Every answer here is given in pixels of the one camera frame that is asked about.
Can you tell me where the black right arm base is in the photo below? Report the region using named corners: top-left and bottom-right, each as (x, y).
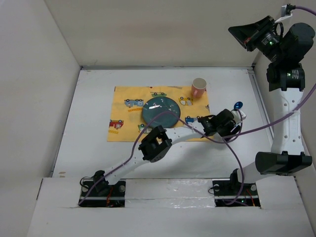
top-left (208, 178), bottom-right (261, 207)

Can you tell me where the yellow car-print placemat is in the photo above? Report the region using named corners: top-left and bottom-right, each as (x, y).
top-left (107, 86), bottom-right (210, 142)

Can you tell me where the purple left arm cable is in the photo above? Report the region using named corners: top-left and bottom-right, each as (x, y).
top-left (78, 110), bottom-right (245, 205)

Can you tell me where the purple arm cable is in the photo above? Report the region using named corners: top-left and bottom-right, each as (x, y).
top-left (78, 110), bottom-right (245, 205)
top-left (201, 4), bottom-right (316, 204)

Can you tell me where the blue metal spoon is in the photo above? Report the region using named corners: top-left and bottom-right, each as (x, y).
top-left (234, 101), bottom-right (243, 110)

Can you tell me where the pink ceramic mug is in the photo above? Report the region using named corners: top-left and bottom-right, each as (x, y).
top-left (191, 78), bottom-right (207, 98)

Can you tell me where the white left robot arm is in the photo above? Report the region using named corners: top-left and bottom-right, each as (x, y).
top-left (89, 109), bottom-right (245, 196)

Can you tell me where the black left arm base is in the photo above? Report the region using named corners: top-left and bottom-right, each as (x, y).
top-left (79, 178), bottom-right (126, 208)

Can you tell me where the teal ceramic plate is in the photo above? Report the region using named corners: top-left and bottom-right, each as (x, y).
top-left (142, 97), bottom-right (181, 128)

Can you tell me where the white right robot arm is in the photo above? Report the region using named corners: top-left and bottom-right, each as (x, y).
top-left (228, 16), bottom-right (316, 195)

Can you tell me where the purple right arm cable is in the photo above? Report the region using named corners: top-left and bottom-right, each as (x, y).
top-left (201, 4), bottom-right (316, 204)

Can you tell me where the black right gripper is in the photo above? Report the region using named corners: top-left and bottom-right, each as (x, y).
top-left (228, 15), bottom-right (285, 63)

